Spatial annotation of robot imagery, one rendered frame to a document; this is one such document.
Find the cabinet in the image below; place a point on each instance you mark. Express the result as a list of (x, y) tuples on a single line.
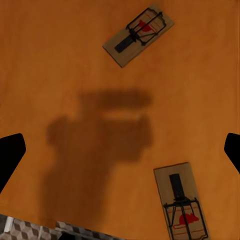
[(95, 133)]

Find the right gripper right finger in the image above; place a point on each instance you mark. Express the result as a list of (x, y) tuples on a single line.
[(232, 149)]

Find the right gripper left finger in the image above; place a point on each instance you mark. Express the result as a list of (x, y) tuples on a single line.
[(12, 149)]

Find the mousetrap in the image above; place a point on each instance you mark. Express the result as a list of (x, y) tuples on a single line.
[(181, 203), (141, 32)]

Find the shower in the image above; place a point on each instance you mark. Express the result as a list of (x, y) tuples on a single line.
[(8, 224)]

